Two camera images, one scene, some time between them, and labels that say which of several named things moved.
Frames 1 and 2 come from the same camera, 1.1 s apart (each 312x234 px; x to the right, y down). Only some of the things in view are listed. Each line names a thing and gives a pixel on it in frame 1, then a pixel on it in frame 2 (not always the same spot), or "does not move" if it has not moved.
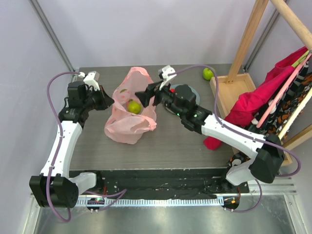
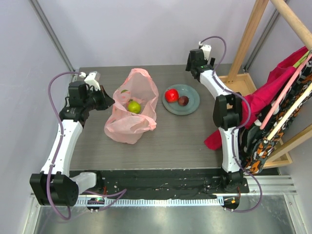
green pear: x=134 y=107 does not move
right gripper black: x=151 y=93 → x=189 y=63
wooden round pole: x=297 y=25 does not move
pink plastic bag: x=123 y=126 does not move
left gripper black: x=106 y=101 does not move
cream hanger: x=297 y=111 → x=289 y=112
